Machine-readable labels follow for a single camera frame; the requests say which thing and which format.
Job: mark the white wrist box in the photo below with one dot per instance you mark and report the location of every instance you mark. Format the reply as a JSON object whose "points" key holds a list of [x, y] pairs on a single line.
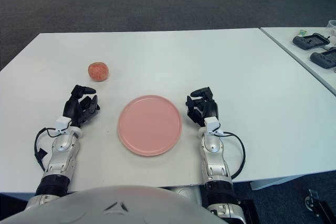
{"points": [[212, 125], [63, 123]]}

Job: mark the red apple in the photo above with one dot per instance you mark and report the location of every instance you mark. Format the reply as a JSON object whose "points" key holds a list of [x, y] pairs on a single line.
{"points": [[98, 71]]}

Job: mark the clear plastic container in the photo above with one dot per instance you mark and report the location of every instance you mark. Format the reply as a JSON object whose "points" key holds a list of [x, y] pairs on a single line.
{"points": [[332, 26]]}

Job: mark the grey robot torso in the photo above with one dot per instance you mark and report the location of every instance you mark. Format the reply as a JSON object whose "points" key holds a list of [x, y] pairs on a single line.
{"points": [[105, 208]]}

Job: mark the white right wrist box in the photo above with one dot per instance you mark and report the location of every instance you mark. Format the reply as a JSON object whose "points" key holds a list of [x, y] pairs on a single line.
{"points": [[212, 125]]}

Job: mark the green yellow packet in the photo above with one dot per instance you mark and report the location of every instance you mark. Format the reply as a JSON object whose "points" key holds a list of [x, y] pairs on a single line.
{"points": [[302, 33]]}

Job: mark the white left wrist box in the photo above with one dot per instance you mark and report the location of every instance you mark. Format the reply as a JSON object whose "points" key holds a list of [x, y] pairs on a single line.
{"points": [[63, 123]]}

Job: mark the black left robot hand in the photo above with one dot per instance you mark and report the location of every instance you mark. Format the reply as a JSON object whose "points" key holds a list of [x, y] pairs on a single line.
{"points": [[78, 108]]}

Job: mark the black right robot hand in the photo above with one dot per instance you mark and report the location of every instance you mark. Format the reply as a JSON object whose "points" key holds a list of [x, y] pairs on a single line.
{"points": [[207, 106]]}

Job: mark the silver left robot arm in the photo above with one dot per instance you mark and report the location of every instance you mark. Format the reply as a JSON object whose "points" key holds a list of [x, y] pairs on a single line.
{"points": [[60, 155]]}

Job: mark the pink round plate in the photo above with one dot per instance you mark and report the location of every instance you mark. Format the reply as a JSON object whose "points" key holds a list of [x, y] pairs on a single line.
{"points": [[149, 125]]}

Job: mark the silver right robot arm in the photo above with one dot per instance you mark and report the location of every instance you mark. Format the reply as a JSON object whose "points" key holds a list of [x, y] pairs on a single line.
{"points": [[212, 161]]}

